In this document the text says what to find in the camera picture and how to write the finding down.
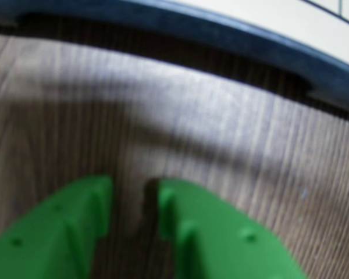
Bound white grid go board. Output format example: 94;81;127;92
0;0;349;117

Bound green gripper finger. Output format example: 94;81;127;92
0;173;115;279
158;177;309;279

